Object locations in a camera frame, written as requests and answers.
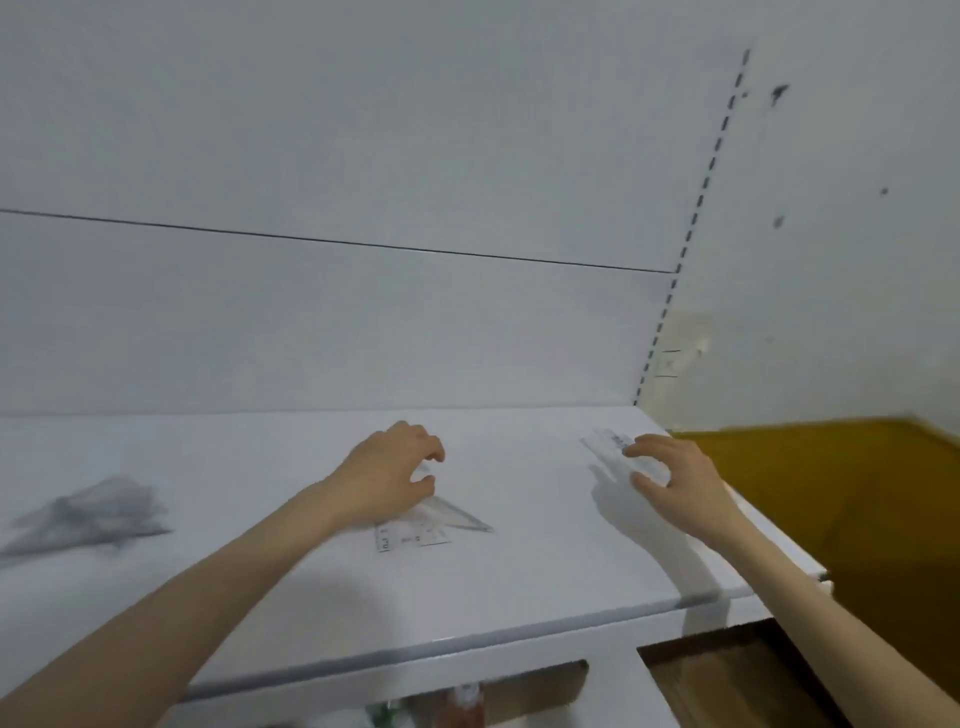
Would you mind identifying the person's right hand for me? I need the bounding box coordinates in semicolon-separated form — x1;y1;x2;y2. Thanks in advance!
622;433;744;546

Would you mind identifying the slotted wall shelf rail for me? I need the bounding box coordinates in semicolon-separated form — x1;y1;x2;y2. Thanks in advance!
633;48;752;408

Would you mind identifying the white desk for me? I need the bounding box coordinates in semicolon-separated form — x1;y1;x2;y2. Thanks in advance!
0;405;831;728

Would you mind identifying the crumpled grey plastic bag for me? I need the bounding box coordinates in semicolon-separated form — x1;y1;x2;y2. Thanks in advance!
0;474;174;562

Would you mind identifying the clear triangular set square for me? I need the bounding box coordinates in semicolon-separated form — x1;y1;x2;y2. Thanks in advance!
373;495;495;554

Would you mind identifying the person's left hand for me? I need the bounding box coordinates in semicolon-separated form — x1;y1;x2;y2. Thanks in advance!
326;420;447;531

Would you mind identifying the clear plastic ruler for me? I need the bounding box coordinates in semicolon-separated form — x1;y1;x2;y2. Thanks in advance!
579;427;671;490

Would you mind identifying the person's right forearm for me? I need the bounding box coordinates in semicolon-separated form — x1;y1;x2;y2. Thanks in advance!
708;498;960;728

